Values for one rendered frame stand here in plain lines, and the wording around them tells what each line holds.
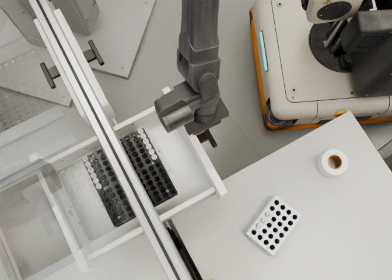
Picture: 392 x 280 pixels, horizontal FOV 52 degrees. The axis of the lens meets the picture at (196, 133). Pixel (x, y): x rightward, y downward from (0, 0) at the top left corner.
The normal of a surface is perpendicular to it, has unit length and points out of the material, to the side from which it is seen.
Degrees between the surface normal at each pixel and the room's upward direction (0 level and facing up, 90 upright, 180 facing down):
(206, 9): 60
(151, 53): 0
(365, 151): 0
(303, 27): 0
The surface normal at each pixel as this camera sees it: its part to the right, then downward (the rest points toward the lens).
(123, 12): 0.06, -0.25
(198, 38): 0.40, 0.48
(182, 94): -0.20, -0.65
